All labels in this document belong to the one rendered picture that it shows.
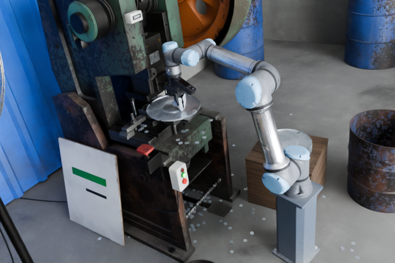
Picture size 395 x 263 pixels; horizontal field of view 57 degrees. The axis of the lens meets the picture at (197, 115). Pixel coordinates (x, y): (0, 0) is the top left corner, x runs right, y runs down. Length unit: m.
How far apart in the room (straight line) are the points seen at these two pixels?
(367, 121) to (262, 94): 1.18
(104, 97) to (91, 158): 0.39
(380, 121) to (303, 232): 0.96
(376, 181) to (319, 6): 3.05
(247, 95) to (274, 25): 3.82
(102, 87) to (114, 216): 0.77
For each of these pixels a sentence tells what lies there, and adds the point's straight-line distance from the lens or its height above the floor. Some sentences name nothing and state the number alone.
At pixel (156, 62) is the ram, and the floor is 1.03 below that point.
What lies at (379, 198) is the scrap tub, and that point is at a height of 0.11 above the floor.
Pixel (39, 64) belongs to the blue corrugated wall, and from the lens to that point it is 2.89.
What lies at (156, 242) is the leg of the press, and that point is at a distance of 2.26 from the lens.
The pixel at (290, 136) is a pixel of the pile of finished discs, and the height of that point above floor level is 0.40.
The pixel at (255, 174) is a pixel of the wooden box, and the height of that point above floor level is 0.25.
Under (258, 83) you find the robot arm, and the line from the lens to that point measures 1.44.
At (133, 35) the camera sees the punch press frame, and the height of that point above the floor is 1.23.
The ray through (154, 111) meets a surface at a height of 0.79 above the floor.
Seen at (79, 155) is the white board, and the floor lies 0.51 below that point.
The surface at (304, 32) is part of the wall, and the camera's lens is 5.10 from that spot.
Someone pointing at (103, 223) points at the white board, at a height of 0.10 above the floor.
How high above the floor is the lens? 1.67
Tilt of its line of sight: 29 degrees down
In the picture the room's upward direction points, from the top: 8 degrees counter-clockwise
